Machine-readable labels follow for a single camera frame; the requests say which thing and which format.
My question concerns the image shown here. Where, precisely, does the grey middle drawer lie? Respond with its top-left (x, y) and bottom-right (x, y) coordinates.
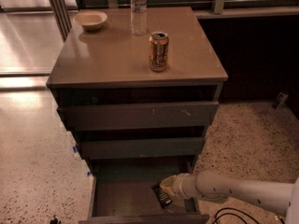
top-left (81, 137), bottom-right (205, 160)

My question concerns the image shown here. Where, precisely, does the grey open bottom drawer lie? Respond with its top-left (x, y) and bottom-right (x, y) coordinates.
top-left (78, 157), bottom-right (209, 224)

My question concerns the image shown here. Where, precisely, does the grey drawer cabinet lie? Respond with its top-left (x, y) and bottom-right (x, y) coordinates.
top-left (46, 7), bottom-right (229, 173)

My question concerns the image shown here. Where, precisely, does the clear plastic water bottle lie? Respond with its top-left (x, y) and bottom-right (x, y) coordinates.
top-left (131, 0), bottom-right (147, 35)

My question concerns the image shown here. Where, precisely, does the grey top drawer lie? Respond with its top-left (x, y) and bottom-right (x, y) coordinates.
top-left (58, 102), bottom-right (219, 131)

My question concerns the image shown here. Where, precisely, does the white ceramic bowl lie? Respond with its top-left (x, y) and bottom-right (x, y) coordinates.
top-left (74, 10), bottom-right (107, 32)

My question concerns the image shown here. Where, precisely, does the blue tape piece upper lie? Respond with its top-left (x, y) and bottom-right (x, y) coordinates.
top-left (72, 146), bottom-right (78, 153)

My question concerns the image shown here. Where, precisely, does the black floor cable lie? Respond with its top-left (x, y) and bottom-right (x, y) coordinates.
top-left (212, 206), bottom-right (261, 224)

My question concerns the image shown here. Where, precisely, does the black object at floor edge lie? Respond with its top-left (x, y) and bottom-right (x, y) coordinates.
top-left (50, 215), bottom-right (61, 224)

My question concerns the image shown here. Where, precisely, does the orange soda can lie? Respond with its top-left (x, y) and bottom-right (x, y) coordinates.
top-left (149, 32), bottom-right (169, 72)

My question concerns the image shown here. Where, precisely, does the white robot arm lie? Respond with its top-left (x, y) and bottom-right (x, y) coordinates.
top-left (160, 171), bottom-right (299, 224)

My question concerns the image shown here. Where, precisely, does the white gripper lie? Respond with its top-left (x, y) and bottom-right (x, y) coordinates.
top-left (160, 173), bottom-right (197, 207)

